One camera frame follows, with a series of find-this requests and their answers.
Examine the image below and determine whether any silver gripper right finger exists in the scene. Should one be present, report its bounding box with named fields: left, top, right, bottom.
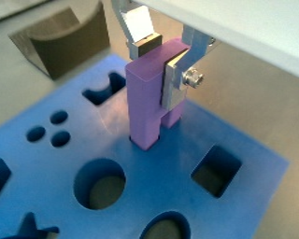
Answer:
left=161, top=25, right=216, bottom=111

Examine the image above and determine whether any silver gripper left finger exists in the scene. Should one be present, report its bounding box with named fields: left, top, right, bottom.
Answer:
left=111, top=0, right=162, bottom=60

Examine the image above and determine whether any purple double-square peg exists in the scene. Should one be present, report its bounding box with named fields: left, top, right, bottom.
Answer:
left=126, top=38, right=189, bottom=150

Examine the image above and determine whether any dark grey arch block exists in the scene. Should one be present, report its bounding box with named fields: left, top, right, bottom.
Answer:
left=10, top=3, right=110, bottom=79

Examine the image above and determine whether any blue shape-sorter board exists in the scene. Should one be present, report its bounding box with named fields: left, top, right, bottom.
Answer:
left=0, top=55, right=289, bottom=239

